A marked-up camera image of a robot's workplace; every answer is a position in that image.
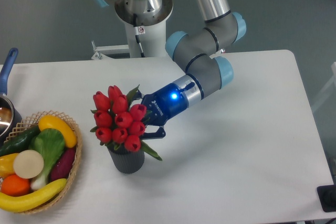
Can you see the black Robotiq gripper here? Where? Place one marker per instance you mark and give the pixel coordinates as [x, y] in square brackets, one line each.
[164, 104]

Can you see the red tulip bouquet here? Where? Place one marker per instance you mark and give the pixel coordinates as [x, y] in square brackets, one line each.
[118, 122]

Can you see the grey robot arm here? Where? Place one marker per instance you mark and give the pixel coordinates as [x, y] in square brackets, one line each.
[204, 72]

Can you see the dark grey ribbed vase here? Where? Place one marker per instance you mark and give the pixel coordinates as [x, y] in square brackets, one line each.
[126, 161]

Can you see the purple sweet potato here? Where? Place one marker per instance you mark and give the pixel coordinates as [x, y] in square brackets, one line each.
[64, 165]

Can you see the green bok choy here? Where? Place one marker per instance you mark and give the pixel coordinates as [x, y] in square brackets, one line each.
[50, 144]

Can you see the woven wicker basket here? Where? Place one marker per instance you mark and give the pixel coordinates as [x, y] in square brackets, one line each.
[33, 120]

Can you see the beige round disc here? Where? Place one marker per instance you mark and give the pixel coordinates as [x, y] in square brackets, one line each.
[28, 164]

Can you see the green cucumber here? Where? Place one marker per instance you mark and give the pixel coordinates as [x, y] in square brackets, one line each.
[20, 142]

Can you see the yellow bell pepper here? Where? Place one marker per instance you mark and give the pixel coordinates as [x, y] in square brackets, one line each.
[6, 164]

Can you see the orange fruit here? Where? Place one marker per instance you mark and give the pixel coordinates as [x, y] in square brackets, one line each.
[15, 186]

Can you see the yellow banana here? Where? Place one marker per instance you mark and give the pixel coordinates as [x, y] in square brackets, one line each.
[32, 200]

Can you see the black device at edge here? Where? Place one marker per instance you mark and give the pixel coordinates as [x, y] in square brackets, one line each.
[326, 196]

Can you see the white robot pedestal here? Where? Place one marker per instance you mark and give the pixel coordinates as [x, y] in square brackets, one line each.
[145, 25]

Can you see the blue handled saucepan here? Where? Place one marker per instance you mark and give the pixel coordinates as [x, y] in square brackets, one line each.
[9, 115]

